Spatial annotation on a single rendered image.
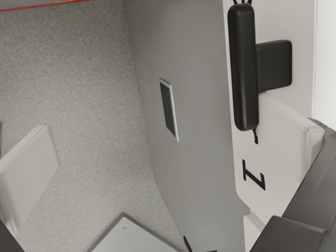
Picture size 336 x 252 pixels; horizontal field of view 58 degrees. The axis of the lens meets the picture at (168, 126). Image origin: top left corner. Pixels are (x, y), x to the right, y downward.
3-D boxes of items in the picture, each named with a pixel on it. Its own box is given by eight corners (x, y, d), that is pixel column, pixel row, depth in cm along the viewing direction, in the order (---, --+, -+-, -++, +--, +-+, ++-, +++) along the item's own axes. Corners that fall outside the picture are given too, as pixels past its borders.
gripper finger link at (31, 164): (17, 236, 13) (0, 239, 13) (61, 164, 20) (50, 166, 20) (-5, 177, 12) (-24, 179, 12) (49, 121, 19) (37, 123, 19)
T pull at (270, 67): (232, 128, 20) (243, 135, 18) (224, 5, 17) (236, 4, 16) (281, 117, 20) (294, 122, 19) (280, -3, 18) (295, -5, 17)
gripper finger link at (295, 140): (308, 131, 12) (326, 128, 12) (253, 91, 19) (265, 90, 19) (306, 194, 13) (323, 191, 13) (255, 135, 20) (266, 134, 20)
